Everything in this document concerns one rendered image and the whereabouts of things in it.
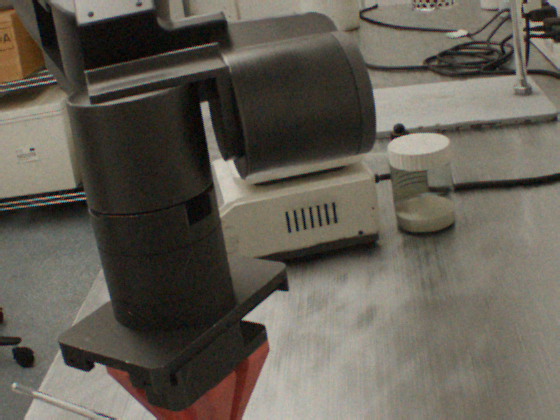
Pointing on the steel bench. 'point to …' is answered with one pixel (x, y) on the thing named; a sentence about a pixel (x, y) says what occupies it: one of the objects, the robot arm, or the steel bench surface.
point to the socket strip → (547, 47)
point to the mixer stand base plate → (459, 106)
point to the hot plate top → (294, 170)
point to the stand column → (519, 50)
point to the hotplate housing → (299, 212)
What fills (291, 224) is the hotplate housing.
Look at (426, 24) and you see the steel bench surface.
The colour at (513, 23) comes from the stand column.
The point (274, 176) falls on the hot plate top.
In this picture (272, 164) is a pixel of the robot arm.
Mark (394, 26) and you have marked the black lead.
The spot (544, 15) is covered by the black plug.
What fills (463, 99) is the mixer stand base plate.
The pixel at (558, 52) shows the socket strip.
